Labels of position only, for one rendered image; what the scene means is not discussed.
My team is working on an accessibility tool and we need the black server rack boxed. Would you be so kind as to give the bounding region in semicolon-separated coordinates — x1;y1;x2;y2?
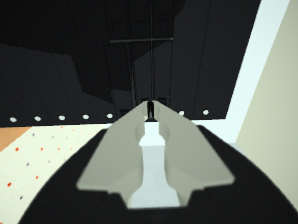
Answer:
0;0;261;128

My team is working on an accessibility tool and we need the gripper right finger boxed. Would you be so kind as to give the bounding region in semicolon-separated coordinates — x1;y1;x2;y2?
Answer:
150;100;298;224

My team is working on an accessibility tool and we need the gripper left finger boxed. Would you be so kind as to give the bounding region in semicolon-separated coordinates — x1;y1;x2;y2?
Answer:
17;101;150;224

